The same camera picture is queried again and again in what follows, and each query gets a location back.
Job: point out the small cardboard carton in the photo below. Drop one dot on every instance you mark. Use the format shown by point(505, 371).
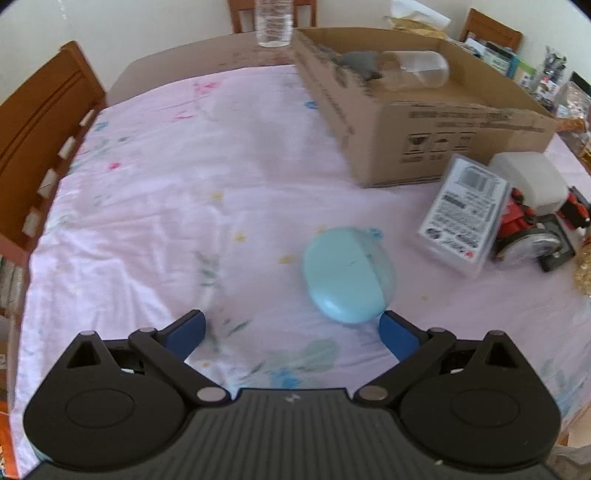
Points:
point(3, 346)

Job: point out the orange bag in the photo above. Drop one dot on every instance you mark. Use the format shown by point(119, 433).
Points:
point(7, 438)

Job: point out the clear labelled plastic case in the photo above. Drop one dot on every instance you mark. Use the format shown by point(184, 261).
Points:
point(464, 212)

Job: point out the black oval item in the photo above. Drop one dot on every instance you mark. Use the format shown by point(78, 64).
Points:
point(524, 247)

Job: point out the grey plush toy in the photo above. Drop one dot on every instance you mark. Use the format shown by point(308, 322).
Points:
point(360, 62)

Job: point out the cardboard box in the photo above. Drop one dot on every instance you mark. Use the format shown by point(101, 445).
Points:
point(415, 124)

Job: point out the clear plastic jar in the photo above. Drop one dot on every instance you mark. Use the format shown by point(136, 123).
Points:
point(422, 67)

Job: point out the clear water bottle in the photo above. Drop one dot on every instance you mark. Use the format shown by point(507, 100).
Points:
point(274, 23)

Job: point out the gold tissue pack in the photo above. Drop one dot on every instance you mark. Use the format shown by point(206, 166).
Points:
point(415, 21)

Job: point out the red and black toy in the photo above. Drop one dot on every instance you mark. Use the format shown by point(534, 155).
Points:
point(519, 217)

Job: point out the glass jar with pens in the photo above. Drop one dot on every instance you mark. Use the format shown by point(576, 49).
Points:
point(551, 69)

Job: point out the wooden chair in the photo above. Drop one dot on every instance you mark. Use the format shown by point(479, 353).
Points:
point(491, 27)
point(41, 115)
point(240, 14)

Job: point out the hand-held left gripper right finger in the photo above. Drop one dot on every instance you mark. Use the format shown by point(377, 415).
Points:
point(398, 337)

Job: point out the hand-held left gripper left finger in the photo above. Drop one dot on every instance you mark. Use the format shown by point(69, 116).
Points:
point(187, 334)

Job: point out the green lid jar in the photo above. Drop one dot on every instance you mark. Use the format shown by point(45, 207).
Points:
point(525, 74)

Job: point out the light blue oval case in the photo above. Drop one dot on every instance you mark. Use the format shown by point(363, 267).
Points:
point(344, 272)

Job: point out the white plastic block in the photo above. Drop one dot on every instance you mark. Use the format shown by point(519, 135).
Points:
point(531, 180)

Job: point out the clear plastic bag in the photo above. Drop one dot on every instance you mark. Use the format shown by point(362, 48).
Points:
point(575, 99)

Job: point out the pink floral tablecloth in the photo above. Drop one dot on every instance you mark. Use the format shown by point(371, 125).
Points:
point(184, 184)

